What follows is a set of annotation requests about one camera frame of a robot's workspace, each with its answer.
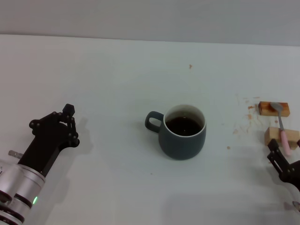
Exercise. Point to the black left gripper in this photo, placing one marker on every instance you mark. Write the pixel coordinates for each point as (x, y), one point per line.
(47, 143)

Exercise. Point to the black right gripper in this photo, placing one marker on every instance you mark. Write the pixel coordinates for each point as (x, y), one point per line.
(293, 172)

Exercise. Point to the grey ceramic cup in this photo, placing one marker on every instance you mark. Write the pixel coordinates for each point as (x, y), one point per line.
(182, 143)

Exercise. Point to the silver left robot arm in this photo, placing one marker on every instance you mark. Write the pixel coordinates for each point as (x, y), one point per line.
(18, 187)

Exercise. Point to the plain light wooden block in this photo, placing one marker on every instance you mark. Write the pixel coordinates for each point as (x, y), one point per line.
(272, 134)

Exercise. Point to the brown stained wooden block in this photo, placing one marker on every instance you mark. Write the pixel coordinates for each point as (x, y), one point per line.
(285, 110)

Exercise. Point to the dark brown coffee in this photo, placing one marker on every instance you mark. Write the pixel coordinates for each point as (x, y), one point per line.
(184, 126)

